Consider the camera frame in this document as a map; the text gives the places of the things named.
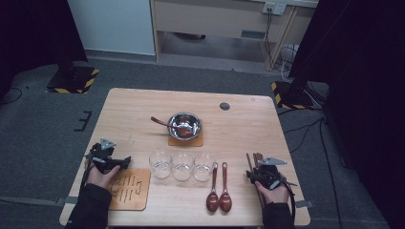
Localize black floor cable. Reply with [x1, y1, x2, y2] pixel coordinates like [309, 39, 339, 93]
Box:
[0, 86, 23, 106]
[319, 117, 343, 229]
[283, 116, 325, 135]
[289, 125, 314, 155]

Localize person's right hand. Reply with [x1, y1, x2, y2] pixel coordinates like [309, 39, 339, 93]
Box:
[254, 184, 290, 204]

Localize white cable bundle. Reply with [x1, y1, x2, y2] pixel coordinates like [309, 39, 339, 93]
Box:
[275, 43, 301, 84]

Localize white cabinet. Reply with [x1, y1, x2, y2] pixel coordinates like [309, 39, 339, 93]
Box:
[67, 0, 156, 56]

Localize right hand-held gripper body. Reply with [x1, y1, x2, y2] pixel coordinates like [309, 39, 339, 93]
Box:
[256, 156, 288, 191]

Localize dark red wooden spoon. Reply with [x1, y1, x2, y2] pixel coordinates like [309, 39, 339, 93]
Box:
[150, 115, 195, 137]
[205, 161, 220, 213]
[219, 161, 233, 214]

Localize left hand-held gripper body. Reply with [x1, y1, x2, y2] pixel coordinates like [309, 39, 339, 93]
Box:
[84, 136, 117, 175]

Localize shiny metal bowl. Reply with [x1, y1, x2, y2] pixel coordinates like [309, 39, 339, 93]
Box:
[166, 112, 203, 141]

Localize dark grey rectangular plate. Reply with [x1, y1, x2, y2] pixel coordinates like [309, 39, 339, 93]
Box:
[241, 30, 266, 40]

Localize black plug cable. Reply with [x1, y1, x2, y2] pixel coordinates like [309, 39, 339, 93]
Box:
[264, 9, 279, 70]

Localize right hand-held gripper cable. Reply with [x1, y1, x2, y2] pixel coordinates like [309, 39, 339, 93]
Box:
[280, 177, 299, 223]

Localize clear glass cup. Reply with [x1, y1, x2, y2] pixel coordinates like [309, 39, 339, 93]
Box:
[148, 151, 173, 180]
[193, 153, 217, 182]
[171, 152, 195, 179]

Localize row of brown chopsticks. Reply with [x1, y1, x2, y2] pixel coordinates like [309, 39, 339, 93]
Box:
[252, 152, 266, 209]

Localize wooden slotted trivet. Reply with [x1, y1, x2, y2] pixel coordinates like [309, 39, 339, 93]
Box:
[106, 168, 152, 212]
[167, 130, 204, 148]

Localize person's left hand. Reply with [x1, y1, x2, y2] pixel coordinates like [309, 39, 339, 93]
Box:
[86, 165, 122, 189]

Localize left hand-held gripper cable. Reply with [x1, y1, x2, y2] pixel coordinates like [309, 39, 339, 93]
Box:
[80, 152, 96, 192]

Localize grey tape strip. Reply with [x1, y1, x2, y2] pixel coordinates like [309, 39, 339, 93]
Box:
[56, 196, 79, 206]
[294, 199, 315, 209]

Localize black curtain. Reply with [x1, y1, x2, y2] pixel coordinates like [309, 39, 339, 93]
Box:
[0, 0, 89, 99]
[288, 0, 405, 229]

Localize black yellow striped stand base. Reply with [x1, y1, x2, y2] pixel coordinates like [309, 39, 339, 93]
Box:
[46, 65, 100, 95]
[270, 80, 316, 111]

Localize white wall socket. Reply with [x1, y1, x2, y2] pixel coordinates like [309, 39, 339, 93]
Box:
[262, 1, 288, 16]

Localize hand-held gripper cable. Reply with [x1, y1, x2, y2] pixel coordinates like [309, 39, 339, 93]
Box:
[280, 177, 299, 223]
[80, 152, 96, 192]

